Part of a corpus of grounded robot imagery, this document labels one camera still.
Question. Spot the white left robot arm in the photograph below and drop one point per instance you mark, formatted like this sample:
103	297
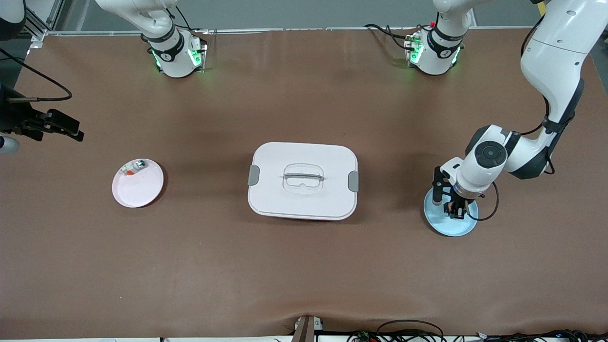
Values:
555	61

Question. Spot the aluminium frame post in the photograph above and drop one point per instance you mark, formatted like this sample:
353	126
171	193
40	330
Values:
42	23

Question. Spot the black and orange switch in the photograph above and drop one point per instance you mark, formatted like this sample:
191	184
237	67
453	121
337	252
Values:
455	211

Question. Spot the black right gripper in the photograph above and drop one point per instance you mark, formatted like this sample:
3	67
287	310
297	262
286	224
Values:
14	118

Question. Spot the white lidded pink box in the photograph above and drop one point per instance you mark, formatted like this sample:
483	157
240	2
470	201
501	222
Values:
304	204

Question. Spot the pale pink round plate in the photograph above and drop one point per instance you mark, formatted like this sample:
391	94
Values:
137	190

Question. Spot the light blue round plate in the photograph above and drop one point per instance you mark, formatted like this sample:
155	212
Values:
441	223

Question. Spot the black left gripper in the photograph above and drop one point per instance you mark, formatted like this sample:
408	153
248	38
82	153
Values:
457	207

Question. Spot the white and grey switch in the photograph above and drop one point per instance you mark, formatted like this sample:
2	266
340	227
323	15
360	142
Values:
135	167

